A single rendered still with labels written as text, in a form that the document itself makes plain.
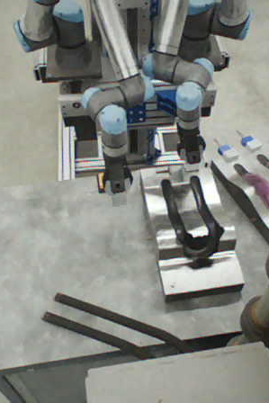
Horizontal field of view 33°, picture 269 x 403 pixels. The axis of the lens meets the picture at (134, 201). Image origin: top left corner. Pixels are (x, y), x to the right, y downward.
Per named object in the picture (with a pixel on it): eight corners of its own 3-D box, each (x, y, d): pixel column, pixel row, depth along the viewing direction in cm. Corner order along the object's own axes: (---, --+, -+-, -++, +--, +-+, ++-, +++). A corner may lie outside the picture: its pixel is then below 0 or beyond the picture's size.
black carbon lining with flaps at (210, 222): (158, 183, 171) (159, 166, 163) (200, 177, 172) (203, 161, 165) (178, 265, 151) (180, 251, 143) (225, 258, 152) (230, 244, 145)
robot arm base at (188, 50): (173, 40, 194) (174, 19, 186) (208, 38, 195) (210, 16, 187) (177, 63, 186) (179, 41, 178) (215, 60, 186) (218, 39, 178)
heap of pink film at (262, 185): (236, 175, 174) (239, 162, 168) (274, 160, 179) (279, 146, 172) (277, 228, 160) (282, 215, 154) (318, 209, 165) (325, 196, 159)
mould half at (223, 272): (139, 183, 180) (139, 161, 169) (204, 175, 182) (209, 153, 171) (165, 302, 151) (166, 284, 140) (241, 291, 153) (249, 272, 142)
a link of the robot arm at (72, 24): (91, 40, 179) (88, 8, 168) (59, 51, 175) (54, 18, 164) (77, 24, 185) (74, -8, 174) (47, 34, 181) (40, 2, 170)
